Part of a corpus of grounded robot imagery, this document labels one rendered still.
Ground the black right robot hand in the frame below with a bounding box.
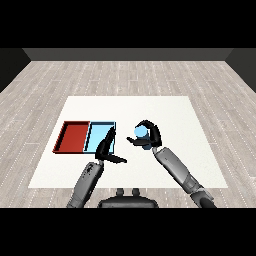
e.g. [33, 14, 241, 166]
[126, 119, 163, 149]

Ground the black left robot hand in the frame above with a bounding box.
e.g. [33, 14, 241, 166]
[94, 126, 128, 165]

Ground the small blue can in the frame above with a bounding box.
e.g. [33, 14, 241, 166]
[133, 125, 152, 151]

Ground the light blue shallow open box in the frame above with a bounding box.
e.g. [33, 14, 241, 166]
[82, 121, 117, 155]

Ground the red shallow open box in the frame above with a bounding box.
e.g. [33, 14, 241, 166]
[52, 120, 91, 155]

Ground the dark grey robot body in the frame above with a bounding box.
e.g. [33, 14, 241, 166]
[96, 188, 160, 209]

